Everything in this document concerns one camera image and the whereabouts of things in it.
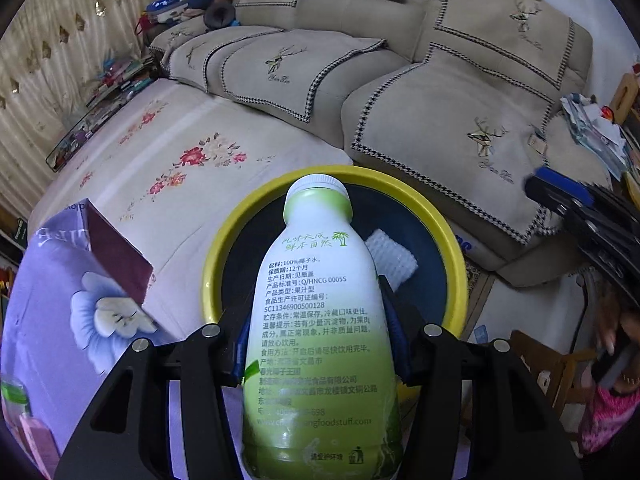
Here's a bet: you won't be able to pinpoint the wooden tissue box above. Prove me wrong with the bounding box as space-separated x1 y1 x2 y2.
607 72 640 126

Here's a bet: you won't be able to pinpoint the green and white plastic bottle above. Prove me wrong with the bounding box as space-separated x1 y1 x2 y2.
241 174 405 480

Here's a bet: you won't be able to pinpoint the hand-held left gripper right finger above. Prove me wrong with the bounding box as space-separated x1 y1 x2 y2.
377 275 583 480

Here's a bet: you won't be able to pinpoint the beige patterned curtains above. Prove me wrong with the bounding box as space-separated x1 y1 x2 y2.
0 0 211 206

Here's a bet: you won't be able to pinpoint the white floral mat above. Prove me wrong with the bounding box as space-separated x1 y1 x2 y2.
27 77 356 341

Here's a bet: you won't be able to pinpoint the cluttered low glass table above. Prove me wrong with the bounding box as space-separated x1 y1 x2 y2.
45 57 161 173

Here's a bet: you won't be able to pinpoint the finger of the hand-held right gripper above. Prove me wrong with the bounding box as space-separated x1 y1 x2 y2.
524 167 601 216

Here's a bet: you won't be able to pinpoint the patterned rug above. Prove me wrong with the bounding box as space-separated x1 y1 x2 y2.
462 260 496 321

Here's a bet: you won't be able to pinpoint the yellow-rimmed black trash bin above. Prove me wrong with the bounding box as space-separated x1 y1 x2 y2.
202 166 469 411

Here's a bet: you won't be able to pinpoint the blue star-print pillow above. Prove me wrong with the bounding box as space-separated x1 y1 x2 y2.
146 0 208 13

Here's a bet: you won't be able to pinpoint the white foam net sleeve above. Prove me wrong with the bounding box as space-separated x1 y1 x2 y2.
364 230 418 291

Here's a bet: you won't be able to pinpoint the purple floral tablecloth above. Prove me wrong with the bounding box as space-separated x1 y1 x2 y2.
0 199 251 480

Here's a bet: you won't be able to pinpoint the person's right hand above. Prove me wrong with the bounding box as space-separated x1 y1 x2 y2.
595 310 631 356

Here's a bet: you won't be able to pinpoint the beige sofa with embroidered covers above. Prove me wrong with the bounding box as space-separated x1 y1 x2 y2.
147 0 616 288

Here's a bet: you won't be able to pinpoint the wooden stool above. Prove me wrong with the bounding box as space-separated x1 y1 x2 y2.
510 330 608 456

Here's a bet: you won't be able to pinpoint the dark neck pillow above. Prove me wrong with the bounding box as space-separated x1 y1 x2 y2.
204 2 236 31

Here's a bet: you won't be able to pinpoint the pink patterned clothing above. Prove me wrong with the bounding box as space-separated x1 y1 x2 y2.
585 360 640 461

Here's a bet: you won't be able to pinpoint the pile of papers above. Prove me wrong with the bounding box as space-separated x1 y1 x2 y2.
560 92 631 181

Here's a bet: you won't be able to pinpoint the pink packet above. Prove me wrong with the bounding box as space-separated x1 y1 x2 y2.
17 412 66 480

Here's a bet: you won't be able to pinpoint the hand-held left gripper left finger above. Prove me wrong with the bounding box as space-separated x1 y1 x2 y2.
54 307 252 480

